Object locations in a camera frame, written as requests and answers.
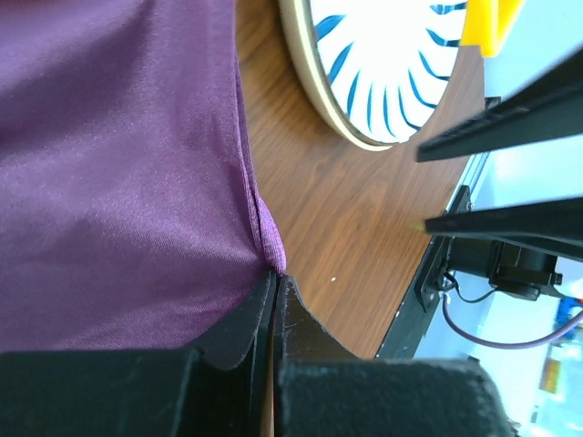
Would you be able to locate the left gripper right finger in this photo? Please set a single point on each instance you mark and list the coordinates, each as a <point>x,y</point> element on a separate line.
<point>313,372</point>

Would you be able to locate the yellow plastic tray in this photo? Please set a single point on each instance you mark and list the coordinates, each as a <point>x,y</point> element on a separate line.
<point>488,24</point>

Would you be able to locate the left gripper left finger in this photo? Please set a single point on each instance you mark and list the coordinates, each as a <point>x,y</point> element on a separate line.
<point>229,383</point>

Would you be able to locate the purple cloth napkin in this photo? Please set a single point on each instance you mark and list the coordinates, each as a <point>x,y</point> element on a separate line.
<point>130,212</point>

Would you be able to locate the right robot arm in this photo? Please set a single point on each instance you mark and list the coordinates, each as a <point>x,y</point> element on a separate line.
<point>516,248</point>

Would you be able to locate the blue striped white plate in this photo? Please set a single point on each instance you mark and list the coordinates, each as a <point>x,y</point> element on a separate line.
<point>375,71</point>

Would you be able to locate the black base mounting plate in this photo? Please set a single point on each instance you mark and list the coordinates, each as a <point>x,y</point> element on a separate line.
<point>422,298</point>

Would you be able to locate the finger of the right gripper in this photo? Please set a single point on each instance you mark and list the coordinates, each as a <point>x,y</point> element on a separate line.
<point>552,225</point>
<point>548,108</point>

